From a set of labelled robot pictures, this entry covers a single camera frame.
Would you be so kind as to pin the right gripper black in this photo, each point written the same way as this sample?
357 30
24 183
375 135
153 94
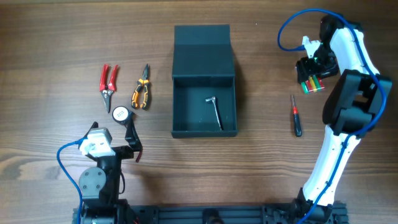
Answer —
310 73

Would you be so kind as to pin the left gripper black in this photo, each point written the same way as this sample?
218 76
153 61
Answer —
119 149

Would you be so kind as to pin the clear case of screwdrivers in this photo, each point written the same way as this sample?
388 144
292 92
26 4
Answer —
312 85

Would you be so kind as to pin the silver socket wrench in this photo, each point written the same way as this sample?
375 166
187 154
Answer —
213 100

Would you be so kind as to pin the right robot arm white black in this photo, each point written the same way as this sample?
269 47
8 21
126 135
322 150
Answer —
352 109

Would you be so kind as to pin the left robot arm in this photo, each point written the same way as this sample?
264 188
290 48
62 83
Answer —
100 185

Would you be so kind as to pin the round white black tape measure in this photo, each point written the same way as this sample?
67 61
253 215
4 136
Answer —
120 114

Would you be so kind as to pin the orange black pliers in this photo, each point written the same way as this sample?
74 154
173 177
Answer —
143 84

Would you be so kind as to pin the black red screwdriver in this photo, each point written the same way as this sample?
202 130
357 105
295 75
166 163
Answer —
296 118

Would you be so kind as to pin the black open box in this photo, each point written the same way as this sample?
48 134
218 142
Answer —
203 66

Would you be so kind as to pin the red handled snips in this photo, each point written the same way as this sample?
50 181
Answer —
107 89

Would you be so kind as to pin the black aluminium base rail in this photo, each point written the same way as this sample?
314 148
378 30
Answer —
259 214

